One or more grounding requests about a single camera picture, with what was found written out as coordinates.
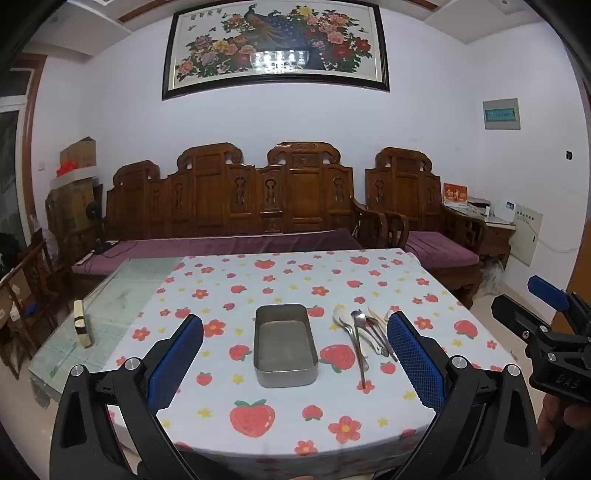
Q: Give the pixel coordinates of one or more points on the cream rectangular block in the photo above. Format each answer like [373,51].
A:
[83,323]

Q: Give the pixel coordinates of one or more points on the wooden chair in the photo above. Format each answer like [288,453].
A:
[34,277]

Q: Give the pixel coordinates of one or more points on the white wall cabinet panel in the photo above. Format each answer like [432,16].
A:
[526,235]

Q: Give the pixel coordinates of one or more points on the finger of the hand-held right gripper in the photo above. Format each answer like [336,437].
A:
[512,311]
[549,288]

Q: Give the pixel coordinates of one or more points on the square purple seat cushion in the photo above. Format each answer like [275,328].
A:
[438,247]

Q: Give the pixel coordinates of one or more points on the white printer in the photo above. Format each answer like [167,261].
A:
[479,205]

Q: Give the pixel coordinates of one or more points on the long purple sofa cushion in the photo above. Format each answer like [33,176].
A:
[231,244]

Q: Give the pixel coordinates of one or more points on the grey metal box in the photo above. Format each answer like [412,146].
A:
[284,350]

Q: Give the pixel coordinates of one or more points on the large brown cardboard boxes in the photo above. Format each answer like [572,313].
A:
[69,207]

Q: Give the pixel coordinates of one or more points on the carved wooden armchair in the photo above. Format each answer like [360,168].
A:
[406,180]

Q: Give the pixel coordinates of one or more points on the white plastic bag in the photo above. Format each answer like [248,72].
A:
[493,277]

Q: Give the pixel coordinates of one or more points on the strawberry print tablecloth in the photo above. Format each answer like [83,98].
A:
[286,281]

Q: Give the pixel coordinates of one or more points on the carved wooden sofa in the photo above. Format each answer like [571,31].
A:
[300,194]

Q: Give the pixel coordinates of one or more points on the glass door with wooden frame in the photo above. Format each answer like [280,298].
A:
[14,152]

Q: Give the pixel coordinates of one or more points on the framed peacock flower painting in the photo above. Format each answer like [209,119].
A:
[277,41]

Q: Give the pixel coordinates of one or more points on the large white spoon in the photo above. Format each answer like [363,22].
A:
[340,318]

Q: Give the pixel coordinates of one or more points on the red cloth item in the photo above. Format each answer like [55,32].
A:
[66,168]

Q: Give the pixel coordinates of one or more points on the small brown cardboard box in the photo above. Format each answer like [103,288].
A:
[78,152]

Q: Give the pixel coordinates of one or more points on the person's right hand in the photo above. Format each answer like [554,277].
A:
[568,422]

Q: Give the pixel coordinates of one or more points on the light wooden chopstick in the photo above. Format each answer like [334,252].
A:
[375,316]
[382,314]

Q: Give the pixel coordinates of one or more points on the metal spoon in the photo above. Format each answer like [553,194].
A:
[372,321]
[359,344]

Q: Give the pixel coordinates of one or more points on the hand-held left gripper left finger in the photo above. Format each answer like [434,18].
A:
[178,364]

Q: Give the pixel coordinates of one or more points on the white flat box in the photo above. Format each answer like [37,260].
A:
[85,174]

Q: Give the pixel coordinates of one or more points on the black electric fan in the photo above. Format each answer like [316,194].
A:
[93,214]

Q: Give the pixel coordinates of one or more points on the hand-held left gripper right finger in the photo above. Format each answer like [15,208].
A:
[415,364]

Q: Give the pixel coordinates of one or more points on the wall electrical panel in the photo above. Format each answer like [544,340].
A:
[501,114]

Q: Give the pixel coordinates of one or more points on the wooden side table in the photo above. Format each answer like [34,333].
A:
[496,240]

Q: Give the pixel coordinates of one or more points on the red gift box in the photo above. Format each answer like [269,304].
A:
[455,194]

